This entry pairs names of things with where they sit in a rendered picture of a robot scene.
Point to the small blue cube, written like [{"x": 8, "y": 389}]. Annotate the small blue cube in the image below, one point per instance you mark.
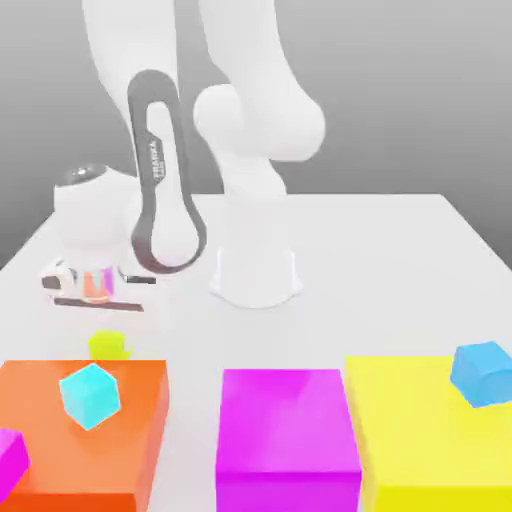
[{"x": 480, "y": 376}]

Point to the large orange box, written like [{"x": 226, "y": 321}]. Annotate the large orange box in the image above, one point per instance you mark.
[{"x": 80, "y": 452}]

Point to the large yellow box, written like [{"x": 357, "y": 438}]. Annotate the large yellow box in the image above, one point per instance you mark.
[{"x": 432, "y": 440}]

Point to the small yellow-green cube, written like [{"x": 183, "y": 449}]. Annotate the small yellow-green cube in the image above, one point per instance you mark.
[{"x": 104, "y": 345}]

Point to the large magenta box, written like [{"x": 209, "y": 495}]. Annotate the large magenta box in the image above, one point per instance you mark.
[{"x": 286, "y": 432}]

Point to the small magenta cube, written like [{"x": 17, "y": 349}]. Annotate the small magenta cube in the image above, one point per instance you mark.
[{"x": 11, "y": 460}]

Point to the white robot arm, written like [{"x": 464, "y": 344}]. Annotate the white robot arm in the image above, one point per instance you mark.
[{"x": 256, "y": 128}]

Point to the small cyan cube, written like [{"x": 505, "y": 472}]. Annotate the small cyan cube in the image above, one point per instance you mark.
[{"x": 90, "y": 396}]

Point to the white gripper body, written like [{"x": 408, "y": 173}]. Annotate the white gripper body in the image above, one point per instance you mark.
[{"x": 100, "y": 307}]

